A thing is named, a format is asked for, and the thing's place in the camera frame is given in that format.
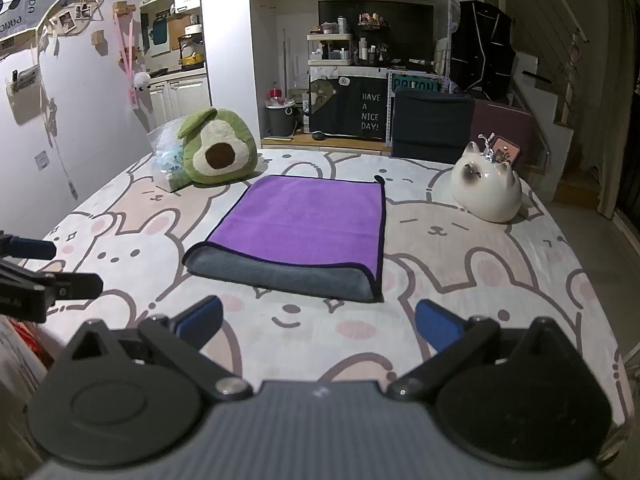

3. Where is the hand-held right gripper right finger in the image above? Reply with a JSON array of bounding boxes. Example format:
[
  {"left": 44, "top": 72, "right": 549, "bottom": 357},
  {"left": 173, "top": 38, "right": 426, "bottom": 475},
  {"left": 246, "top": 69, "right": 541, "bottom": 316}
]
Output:
[{"left": 386, "top": 299, "right": 577, "bottom": 403}]

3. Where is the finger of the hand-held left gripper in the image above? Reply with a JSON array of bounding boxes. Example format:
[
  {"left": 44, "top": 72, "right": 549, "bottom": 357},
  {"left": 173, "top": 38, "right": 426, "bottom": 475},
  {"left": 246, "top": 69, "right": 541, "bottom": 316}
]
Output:
[
  {"left": 0, "top": 231, "right": 57, "bottom": 261},
  {"left": 29, "top": 272, "right": 105, "bottom": 305}
]

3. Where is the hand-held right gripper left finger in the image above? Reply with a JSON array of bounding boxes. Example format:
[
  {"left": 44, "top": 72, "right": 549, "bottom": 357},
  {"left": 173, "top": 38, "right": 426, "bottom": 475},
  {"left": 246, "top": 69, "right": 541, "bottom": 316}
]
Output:
[{"left": 65, "top": 296, "right": 254, "bottom": 403}]

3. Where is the purple and grey towel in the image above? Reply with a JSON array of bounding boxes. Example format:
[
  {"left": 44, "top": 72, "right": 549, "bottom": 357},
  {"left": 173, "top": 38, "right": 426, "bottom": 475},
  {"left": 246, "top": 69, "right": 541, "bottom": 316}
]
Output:
[{"left": 181, "top": 173, "right": 387, "bottom": 304}]

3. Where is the white ceramic cat figure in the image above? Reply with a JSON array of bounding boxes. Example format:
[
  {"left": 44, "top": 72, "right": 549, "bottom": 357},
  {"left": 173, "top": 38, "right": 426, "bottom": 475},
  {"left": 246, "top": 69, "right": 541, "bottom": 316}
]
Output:
[{"left": 449, "top": 133, "right": 524, "bottom": 224}]

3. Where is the clear plastic bag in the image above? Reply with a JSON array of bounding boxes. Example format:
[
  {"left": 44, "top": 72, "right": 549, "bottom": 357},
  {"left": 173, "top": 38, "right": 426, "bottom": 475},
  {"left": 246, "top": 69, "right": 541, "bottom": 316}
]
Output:
[{"left": 146, "top": 117, "right": 194, "bottom": 193}]

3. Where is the avocado plush pillow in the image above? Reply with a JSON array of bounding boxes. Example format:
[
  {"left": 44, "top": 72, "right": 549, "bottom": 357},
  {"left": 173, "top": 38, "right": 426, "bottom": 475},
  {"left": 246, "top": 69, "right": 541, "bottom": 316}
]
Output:
[{"left": 176, "top": 107, "right": 260, "bottom": 186}]

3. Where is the orange card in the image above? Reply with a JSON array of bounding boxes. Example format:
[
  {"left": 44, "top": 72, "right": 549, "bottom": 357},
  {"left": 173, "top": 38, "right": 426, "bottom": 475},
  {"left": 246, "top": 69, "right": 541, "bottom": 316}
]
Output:
[{"left": 491, "top": 135, "right": 521, "bottom": 166}]

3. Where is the dark fabric chair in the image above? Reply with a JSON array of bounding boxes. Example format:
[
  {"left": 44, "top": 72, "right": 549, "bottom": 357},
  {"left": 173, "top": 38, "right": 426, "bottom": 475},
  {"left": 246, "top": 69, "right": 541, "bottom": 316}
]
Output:
[{"left": 390, "top": 87, "right": 476, "bottom": 160}]

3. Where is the grey trash bin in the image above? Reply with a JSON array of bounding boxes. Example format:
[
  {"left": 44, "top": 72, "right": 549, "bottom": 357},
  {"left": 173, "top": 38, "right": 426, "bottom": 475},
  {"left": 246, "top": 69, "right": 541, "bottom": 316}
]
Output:
[{"left": 264, "top": 102, "right": 297, "bottom": 138}]

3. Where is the mauve folded board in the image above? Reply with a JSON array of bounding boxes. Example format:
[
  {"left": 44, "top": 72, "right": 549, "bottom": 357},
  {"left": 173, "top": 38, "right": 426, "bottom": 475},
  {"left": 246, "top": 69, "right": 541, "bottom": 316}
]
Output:
[{"left": 472, "top": 99, "right": 539, "bottom": 167}]

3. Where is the white staircase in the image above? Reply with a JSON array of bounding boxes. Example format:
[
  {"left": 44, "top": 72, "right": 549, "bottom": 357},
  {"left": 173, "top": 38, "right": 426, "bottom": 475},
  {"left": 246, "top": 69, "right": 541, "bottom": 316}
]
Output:
[{"left": 514, "top": 49, "right": 577, "bottom": 202}]

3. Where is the black printed cabinet curtain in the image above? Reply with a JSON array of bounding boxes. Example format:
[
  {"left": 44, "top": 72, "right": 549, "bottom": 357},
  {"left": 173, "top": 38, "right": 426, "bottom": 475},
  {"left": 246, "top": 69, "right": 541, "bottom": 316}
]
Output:
[{"left": 308, "top": 67, "right": 391, "bottom": 139}]

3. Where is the green sign plate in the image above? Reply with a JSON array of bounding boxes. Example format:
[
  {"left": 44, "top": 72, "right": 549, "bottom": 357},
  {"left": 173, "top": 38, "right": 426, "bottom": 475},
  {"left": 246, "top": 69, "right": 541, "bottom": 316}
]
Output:
[{"left": 392, "top": 75, "right": 441, "bottom": 95}]

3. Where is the yellow kettle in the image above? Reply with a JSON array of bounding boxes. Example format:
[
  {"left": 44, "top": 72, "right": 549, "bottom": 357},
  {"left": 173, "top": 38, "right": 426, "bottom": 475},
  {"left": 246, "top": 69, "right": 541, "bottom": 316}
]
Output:
[{"left": 180, "top": 35, "right": 206, "bottom": 69}]

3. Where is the black jacket with white trim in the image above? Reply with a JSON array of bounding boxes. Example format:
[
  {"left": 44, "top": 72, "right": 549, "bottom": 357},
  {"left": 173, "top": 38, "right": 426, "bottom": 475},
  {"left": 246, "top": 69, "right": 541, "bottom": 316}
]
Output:
[{"left": 449, "top": 0, "right": 516, "bottom": 94}]

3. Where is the white storage shelf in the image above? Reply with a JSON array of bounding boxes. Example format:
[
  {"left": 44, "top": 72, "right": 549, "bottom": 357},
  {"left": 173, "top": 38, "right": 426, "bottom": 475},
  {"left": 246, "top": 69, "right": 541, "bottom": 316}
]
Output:
[{"left": 306, "top": 32, "right": 355, "bottom": 67}]

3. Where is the wall remote holder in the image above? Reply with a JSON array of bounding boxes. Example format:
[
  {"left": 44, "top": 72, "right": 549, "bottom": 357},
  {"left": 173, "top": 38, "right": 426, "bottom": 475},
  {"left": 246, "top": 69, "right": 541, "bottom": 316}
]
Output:
[{"left": 5, "top": 65, "right": 41, "bottom": 96}]

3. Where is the pink hanging strap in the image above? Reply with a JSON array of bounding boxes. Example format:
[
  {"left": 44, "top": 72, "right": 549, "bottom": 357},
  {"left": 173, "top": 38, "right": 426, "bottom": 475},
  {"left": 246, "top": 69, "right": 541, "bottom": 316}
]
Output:
[{"left": 113, "top": 12, "right": 139, "bottom": 109}]

